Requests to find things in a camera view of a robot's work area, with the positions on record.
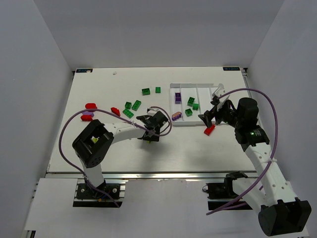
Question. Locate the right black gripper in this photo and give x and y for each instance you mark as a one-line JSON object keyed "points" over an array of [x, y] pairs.
{"points": [[214, 116]]}

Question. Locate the green long lego plate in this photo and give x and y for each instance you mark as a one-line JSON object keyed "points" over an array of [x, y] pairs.
{"points": [[136, 105]]}

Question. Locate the blue table sticker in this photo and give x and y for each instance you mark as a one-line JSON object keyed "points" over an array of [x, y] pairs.
{"points": [[231, 68], [84, 70]]}

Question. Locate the red rounded lego brick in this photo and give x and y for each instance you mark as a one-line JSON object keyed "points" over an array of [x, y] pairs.
{"points": [[91, 106]]}

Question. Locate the green flat lego plate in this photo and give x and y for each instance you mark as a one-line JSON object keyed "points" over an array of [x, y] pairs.
{"points": [[128, 113]]}

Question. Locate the green square lego brick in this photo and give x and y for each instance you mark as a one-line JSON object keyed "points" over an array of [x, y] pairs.
{"points": [[128, 105]]}

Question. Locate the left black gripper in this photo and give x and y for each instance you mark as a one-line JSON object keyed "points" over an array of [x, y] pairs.
{"points": [[150, 124]]}

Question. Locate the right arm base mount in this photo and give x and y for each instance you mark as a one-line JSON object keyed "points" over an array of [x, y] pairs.
{"points": [[219, 193]]}

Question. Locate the left blue table sticker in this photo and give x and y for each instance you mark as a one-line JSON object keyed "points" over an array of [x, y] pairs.
{"points": [[84, 70]]}

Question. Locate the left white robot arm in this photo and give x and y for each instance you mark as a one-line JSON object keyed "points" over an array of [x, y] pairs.
{"points": [[93, 143]]}

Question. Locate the green lego brick far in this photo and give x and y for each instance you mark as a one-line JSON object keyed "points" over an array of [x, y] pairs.
{"points": [[146, 91]]}

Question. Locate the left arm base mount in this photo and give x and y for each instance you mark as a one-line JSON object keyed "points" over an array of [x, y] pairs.
{"points": [[107, 195]]}

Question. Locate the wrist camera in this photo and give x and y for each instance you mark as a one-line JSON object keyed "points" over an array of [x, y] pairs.
{"points": [[218, 98], [152, 111]]}

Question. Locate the red rectangular lego brick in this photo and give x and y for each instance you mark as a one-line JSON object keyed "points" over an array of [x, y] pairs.
{"points": [[209, 130]]}

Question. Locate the red small lego piece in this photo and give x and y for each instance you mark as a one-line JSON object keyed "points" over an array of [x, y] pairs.
{"points": [[115, 111]]}

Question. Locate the white divided tray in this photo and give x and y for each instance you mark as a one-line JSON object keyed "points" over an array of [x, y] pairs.
{"points": [[202, 93]]}

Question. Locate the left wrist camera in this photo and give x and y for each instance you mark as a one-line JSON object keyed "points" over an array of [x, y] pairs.
{"points": [[152, 111]]}

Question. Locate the red curved lego brick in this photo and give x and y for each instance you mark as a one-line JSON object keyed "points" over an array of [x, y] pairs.
{"points": [[86, 118]]}

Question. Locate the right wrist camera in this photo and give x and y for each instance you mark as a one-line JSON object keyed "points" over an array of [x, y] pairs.
{"points": [[218, 98]]}

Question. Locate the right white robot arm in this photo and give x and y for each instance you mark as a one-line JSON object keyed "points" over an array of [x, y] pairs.
{"points": [[278, 208]]}

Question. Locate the right blue table sticker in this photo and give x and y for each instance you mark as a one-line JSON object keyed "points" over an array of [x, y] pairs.
{"points": [[231, 68]]}

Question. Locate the purple curved lego brick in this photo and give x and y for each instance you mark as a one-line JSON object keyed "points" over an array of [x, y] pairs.
{"points": [[88, 114]]}

